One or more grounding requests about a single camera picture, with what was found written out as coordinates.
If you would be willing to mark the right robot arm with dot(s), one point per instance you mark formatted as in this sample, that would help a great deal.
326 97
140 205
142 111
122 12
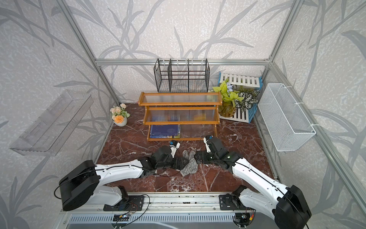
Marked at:
257 183

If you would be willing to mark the clear acrylic wall shelf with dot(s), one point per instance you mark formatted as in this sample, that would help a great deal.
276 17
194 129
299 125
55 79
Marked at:
47 135

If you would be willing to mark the green potted plant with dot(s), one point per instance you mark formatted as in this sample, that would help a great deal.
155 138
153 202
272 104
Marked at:
231 99

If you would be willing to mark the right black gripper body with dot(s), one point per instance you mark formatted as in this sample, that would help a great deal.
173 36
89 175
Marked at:
206 157

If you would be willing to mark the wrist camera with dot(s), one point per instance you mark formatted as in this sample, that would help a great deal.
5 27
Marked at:
174 146
206 138

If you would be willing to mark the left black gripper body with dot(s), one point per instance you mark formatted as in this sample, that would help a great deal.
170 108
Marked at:
173 163

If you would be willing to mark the grey striped cloth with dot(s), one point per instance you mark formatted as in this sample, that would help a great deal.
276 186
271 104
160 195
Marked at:
192 166

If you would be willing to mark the black wire file rack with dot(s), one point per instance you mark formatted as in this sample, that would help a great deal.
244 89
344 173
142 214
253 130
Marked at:
182 76

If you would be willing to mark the white wire basket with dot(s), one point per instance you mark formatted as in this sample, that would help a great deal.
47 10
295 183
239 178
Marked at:
287 124

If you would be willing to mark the flower pot with orange flowers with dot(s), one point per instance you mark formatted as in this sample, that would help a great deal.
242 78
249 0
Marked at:
119 115

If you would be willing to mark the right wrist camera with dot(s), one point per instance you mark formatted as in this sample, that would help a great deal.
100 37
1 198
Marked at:
206 138

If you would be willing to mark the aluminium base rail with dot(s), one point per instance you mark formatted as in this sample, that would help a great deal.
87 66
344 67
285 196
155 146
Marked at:
225 202

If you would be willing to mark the spotted leaf plant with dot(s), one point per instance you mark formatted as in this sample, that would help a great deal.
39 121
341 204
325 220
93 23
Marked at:
249 96

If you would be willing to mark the white and blue slatted crate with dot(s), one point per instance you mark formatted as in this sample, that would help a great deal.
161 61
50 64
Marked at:
237 81

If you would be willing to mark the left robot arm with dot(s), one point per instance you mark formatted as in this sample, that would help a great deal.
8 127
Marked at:
88 182

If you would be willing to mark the orange wooden bookshelf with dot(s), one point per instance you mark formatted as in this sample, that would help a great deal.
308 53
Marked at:
180 109

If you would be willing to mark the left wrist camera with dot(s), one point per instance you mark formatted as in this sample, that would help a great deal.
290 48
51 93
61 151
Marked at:
174 146

